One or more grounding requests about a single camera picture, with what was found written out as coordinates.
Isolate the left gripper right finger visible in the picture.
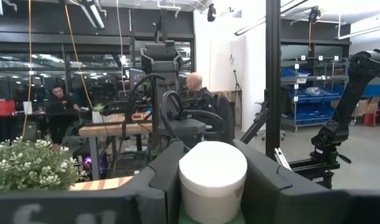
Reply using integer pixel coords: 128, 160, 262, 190
233, 139, 380, 224

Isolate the background robot workstation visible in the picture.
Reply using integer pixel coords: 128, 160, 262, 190
124, 7, 228, 156

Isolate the potted white-flowered plant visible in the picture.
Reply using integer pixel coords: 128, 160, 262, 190
0, 134, 86, 197

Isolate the red box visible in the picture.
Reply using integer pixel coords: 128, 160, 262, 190
0, 98, 16, 117

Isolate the red crate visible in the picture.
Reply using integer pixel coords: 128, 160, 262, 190
363, 108, 380, 128

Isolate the cardboard box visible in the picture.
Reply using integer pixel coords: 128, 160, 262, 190
354, 96, 380, 116

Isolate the background wooden table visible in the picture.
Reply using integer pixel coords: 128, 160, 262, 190
78, 112, 154, 181

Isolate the black aluminium table frame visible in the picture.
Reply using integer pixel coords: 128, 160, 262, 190
239, 0, 292, 171

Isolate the yellow hanging cable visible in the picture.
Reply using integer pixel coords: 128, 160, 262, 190
63, 0, 94, 110
21, 0, 33, 139

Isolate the small potted plant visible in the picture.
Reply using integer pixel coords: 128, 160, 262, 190
91, 104, 105, 124

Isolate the person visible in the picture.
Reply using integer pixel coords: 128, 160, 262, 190
185, 72, 236, 144
37, 84, 82, 150

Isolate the ceiling light strip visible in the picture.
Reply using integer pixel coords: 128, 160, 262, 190
79, 0, 106, 30
234, 0, 308, 37
335, 24, 380, 40

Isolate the metal shelf rack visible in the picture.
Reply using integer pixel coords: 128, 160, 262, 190
280, 55, 350, 134

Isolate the green paint bottle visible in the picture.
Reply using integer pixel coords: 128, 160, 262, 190
178, 141, 249, 224

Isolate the office chair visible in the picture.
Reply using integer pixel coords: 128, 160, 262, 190
254, 101, 286, 142

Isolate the black ceiling camera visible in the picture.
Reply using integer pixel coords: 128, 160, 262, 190
206, 2, 217, 23
307, 6, 322, 25

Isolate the blue storage bin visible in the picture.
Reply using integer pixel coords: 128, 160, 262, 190
281, 67, 312, 78
285, 105, 335, 124
287, 86, 341, 104

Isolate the black tripod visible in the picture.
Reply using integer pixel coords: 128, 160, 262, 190
232, 69, 243, 105

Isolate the white hanging cable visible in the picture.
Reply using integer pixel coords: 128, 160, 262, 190
116, 0, 128, 98

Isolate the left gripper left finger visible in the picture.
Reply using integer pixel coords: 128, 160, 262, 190
0, 142, 185, 224

